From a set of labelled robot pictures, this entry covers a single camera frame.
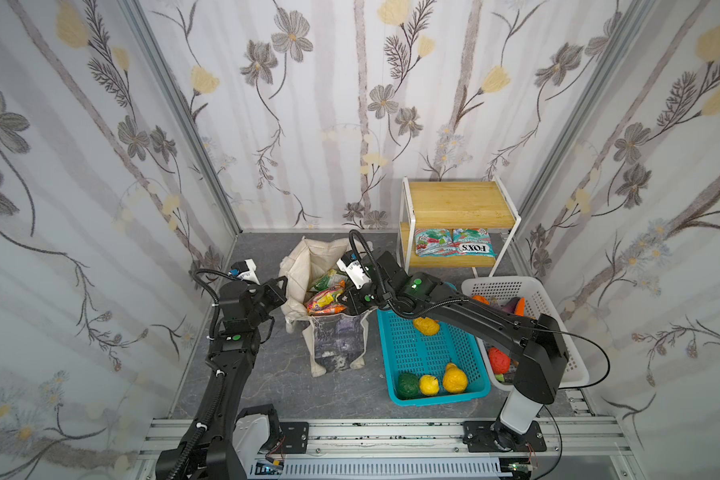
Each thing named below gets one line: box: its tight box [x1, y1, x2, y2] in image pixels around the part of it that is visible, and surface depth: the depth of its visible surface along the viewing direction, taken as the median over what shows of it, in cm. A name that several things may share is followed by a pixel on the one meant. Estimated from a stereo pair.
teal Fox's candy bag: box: [452, 228, 497, 257], surface depth 95 cm
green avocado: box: [396, 372, 419, 400], surface depth 79 cm
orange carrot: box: [514, 297, 525, 317], surface depth 96 cm
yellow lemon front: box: [419, 374, 439, 396], surface depth 80 cm
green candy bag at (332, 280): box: [314, 269, 349, 291], surface depth 92 cm
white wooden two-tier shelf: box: [398, 176, 522, 278], surface depth 91 cm
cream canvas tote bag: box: [279, 236, 377, 378], surface depth 80 cm
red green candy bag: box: [415, 228, 457, 257], surface depth 95 cm
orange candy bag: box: [306, 280, 347, 315], surface depth 78 cm
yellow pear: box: [443, 362, 468, 394], surface depth 80 cm
